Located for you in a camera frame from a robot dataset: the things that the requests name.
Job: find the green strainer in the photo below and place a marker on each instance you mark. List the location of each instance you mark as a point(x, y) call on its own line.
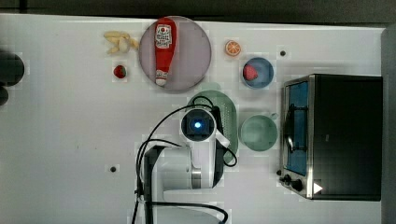
point(212, 94)

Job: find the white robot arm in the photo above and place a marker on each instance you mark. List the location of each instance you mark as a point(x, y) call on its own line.
point(196, 163)

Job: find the pink round plate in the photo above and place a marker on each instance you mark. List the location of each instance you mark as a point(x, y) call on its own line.
point(191, 59)

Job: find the red strawberry in bowl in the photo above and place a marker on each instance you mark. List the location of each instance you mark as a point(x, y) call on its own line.
point(249, 72)

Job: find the green cup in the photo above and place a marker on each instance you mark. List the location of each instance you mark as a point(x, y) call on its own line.
point(259, 132)

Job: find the blue bowl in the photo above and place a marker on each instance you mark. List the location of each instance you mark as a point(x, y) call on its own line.
point(265, 73)

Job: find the orange slice toy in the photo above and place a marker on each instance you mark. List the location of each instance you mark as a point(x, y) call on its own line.
point(232, 48)

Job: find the small red strawberry toy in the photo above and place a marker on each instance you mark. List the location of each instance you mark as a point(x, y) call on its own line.
point(119, 71)

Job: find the red ketchup bottle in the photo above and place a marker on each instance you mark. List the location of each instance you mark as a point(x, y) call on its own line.
point(165, 41)

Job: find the peeled banana toy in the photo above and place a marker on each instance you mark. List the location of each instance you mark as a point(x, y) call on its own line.
point(122, 42)

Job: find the black toaster oven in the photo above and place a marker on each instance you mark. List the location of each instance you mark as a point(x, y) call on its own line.
point(331, 137)

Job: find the black cylinder stand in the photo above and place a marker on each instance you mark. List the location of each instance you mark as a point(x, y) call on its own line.
point(11, 73)

